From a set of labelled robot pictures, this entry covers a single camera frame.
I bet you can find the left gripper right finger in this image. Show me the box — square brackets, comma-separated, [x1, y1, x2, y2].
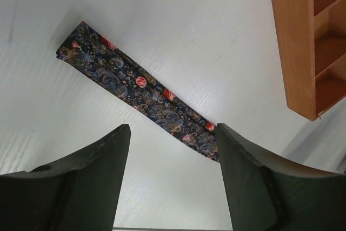
[216, 123, 345, 230]

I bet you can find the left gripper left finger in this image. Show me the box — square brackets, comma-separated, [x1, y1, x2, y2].
[1, 124, 131, 230]

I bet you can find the navy floral tie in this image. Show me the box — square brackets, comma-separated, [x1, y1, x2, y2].
[56, 22, 220, 162]

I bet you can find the orange wooden divided tray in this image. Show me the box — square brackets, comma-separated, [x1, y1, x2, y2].
[271, 0, 345, 120]

